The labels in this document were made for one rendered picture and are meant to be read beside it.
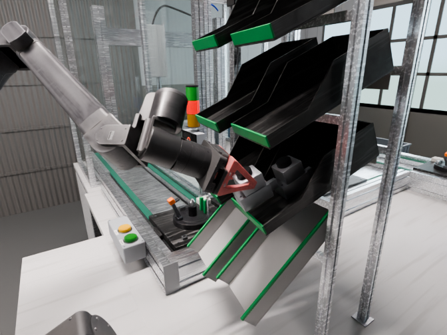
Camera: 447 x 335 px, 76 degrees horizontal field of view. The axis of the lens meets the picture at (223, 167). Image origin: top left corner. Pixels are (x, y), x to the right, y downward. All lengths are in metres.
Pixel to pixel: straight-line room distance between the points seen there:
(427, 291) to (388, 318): 0.19
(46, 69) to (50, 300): 0.64
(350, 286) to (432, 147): 3.31
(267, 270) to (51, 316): 0.59
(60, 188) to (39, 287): 2.78
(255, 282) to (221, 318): 0.20
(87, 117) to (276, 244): 0.46
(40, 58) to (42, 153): 3.00
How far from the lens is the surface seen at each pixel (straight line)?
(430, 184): 1.74
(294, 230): 0.67
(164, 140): 0.44
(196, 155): 0.46
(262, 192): 0.53
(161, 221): 1.04
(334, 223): 0.57
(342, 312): 0.90
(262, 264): 0.68
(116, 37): 1.93
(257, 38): 0.49
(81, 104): 0.57
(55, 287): 1.05
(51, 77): 0.66
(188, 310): 0.86
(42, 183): 3.78
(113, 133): 0.47
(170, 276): 0.88
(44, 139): 3.65
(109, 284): 0.99
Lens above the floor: 1.47
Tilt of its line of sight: 19 degrees down
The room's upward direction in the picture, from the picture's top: 1 degrees counter-clockwise
